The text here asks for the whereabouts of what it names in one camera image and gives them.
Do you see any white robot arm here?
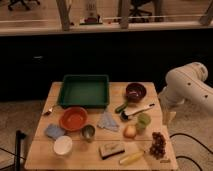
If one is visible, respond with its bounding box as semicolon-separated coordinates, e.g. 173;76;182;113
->
158;62;213;125

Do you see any small metal cup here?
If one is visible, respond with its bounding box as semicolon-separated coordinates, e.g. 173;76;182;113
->
82;125;95;142

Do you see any light green cup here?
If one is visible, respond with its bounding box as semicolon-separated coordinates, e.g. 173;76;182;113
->
136;113;151;131

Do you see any green plastic tray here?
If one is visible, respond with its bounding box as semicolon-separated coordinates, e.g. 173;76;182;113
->
57;75;109;108

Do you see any green cucumber toy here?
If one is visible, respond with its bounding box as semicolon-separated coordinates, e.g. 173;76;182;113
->
115;102;128;114

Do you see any dark red bowl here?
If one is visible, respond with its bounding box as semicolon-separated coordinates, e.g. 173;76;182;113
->
125;83;147;103

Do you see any light blue cloth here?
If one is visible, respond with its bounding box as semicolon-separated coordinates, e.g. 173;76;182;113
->
97;111;119;132

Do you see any orange plastic bowl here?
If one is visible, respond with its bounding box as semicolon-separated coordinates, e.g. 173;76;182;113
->
59;107;88;131

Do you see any wooden block eraser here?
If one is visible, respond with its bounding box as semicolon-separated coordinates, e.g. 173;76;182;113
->
99;142;125;159

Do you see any blue sponge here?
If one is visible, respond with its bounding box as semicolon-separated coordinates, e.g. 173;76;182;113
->
45;124;65;139

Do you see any yellow banana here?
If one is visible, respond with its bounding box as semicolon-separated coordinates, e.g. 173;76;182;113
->
119;151;144;165

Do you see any bunch of dark grapes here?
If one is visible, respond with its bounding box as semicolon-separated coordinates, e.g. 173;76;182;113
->
149;132;166;159

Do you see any white handled dish brush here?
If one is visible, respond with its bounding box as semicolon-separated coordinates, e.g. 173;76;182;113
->
120;103;155;121

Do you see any black floor cable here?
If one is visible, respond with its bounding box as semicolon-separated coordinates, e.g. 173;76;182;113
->
169;132;213;171

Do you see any black stand post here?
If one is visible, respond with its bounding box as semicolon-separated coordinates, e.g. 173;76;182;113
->
14;130;26;171

